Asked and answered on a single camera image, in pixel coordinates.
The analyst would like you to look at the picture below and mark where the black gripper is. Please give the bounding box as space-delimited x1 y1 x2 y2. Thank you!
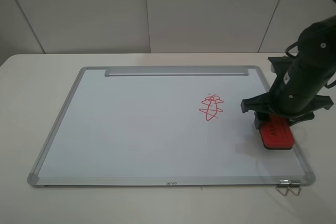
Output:
241 57 333 130

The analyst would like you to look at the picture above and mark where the red whiteboard eraser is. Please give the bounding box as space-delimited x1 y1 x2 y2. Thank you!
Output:
259 115 295 150

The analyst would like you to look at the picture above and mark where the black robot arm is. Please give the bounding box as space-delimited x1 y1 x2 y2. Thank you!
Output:
241 16 335 130

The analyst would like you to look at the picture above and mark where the white aluminium-framed whiteboard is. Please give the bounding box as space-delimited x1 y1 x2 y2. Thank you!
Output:
27 66 315 187

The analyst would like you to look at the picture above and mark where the left metal hanging clip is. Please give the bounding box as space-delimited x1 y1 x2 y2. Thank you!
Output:
276 179 290 197

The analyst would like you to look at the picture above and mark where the metal hanging clip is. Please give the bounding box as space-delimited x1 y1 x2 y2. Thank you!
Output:
287 180 301 197
276 179 290 197

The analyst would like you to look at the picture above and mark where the right metal hanging clip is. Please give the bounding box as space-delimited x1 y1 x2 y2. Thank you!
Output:
287 180 301 197

